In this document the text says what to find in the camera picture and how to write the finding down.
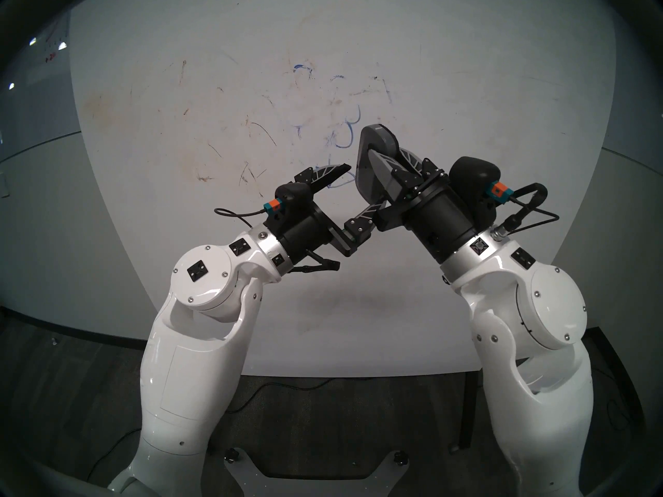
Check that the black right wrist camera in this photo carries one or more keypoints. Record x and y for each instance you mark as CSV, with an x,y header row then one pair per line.
x,y
471,177

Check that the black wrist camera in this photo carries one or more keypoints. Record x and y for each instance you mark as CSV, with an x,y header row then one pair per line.
x,y
295,193
471,177

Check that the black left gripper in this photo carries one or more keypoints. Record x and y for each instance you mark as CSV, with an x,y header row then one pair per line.
x,y
305,232

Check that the dark grey whiteboard eraser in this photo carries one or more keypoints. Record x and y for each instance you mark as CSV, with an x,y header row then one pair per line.
x,y
375,136

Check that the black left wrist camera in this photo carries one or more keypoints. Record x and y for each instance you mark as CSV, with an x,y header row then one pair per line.
x,y
295,193

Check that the white whiteboard panel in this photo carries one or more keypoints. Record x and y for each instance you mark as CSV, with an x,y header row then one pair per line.
x,y
207,87

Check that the black base knob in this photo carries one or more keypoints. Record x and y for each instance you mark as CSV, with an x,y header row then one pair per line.
x,y
400,456
231,455

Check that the black table leg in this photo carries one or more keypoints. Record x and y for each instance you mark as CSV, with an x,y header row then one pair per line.
x,y
469,408

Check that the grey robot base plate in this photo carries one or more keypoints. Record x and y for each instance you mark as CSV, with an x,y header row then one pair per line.
x,y
243,480

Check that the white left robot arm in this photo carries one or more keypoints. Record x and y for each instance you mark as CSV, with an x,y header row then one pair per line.
x,y
191,371

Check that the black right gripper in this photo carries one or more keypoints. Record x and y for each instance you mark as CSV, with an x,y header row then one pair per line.
x,y
440,221

